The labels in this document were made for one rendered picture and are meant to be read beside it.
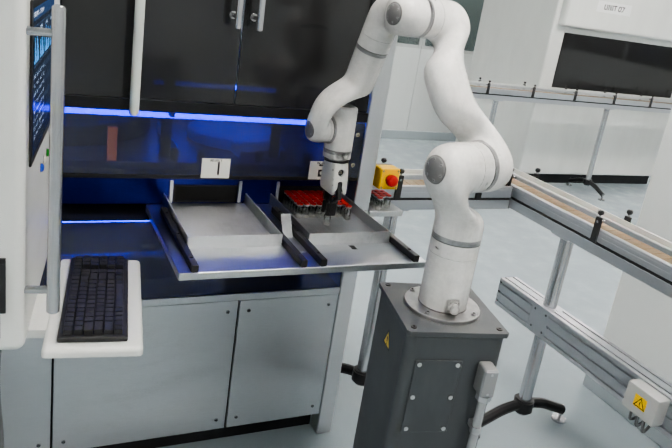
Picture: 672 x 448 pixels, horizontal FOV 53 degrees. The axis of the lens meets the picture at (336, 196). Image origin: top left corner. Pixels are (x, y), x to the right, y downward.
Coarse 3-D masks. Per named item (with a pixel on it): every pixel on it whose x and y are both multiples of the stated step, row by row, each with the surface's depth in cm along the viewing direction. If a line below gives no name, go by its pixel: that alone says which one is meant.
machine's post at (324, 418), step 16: (384, 64) 209; (384, 80) 211; (384, 96) 213; (368, 112) 213; (384, 112) 215; (368, 128) 214; (368, 144) 216; (368, 160) 218; (368, 176) 220; (352, 192) 223; (368, 192) 222; (368, 208) 225; (352, 272) 231; (352, 288) 233; (336, 304) 234; (336, 320) 235; (336, 336) 237; (336, 352) 240; (336, 368) 242; (336, 384) 245; (320, 416) 247; (320, 432) 249
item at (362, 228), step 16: (352, 208) 221; (304, 224) 204; (320, 224) 206; (336, 224) 208; (352, 224) 210; (368, 224) 211; (320, 240) 190; (336, 240) 192; (352, 240) 194; (368, 240) 197; (384, 240) 199
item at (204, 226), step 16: (176, 208) 201; (192, 208) 203; (208, 208) 205; (224, 208) 207; (240, 208) 209; (256, 208) 203; (176, 224) 185; (192, 224) 190; (208, 224) 192; (224, 224) 194; (240, 224) 196; (256, 224) 198; (272, 224) 191; (192, 240) 174; (208, 240) 176; (224, 240) 178; (240, 240) 180; (256, 240) 182; (272, 240) 184
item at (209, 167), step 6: (204, 162) 195; (210, 162) 196; (216, 162) 197; (222, 162) 198; (228, 162) 198; (204, 168) 196; (210, 168) 197; (216, 168) 198; (222, 168) 198; (228, 168) 199; (204, 174) 197; (210, 174) 197; (216, 174) 198; (222, 174) 199; (228, 174) 200
